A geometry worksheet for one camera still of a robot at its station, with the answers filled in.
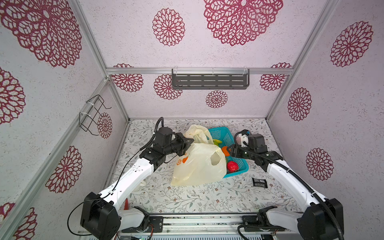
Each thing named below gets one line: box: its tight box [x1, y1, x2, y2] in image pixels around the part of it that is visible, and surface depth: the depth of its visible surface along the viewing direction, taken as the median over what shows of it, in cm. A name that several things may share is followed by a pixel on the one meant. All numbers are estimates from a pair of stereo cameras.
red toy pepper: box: [226, 161, 239, 173], surface depth 90 cm
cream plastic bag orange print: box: [170, 124, 227, 186], surface depth 72 cm
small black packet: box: [252, 177, 268, 189], surface depth 87 cm
